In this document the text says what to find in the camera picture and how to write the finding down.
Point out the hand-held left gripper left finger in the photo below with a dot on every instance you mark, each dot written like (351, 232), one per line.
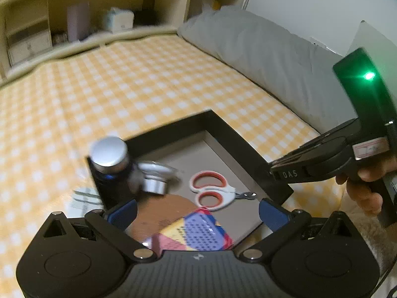
(124, 212)

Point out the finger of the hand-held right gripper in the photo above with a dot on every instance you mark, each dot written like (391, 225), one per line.
(288, 173)

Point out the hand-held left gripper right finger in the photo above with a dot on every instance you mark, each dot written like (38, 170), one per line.
(271, 212)

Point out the round cork coaster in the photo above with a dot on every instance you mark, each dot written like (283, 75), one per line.
(161, 211)

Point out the white orange scissors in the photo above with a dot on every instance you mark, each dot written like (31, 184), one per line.
(229, 189)

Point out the dark blue bottle silver cap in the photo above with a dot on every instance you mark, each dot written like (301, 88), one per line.
(108, 152)

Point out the black box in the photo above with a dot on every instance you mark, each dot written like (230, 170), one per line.
(235, 136)

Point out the colourful dotted small box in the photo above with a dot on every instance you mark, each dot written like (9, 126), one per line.
(198, 229)

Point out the person's right hand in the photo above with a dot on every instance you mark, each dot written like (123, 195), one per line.
(366, 197)

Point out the white board panel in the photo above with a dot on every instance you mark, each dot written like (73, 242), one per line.
(363, 35)

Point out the white fluffy blanket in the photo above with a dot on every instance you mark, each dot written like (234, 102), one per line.
(369, 239)

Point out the grey pillow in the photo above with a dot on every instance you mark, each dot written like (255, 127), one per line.
(263, 46)

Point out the yellow checked tablecloth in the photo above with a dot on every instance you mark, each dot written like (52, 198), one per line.
(108, 83)

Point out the yellow toy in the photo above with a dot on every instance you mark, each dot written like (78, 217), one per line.
(216, 5)

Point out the cream headboard shelf unit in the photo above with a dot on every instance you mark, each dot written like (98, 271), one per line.
(102, 38)

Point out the dark small clutter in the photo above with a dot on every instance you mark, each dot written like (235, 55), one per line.
(59, 38)

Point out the white tissue pack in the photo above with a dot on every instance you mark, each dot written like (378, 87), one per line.
(119, 20)

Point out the small cream drawer unit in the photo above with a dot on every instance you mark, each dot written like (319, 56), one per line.
(28, 45)

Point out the lilac cup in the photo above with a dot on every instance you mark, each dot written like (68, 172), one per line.
(78, 21)

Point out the black furry item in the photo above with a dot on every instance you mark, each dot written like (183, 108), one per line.
(145, 17)

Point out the white wall socket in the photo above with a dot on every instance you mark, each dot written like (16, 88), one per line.
(319, 43)

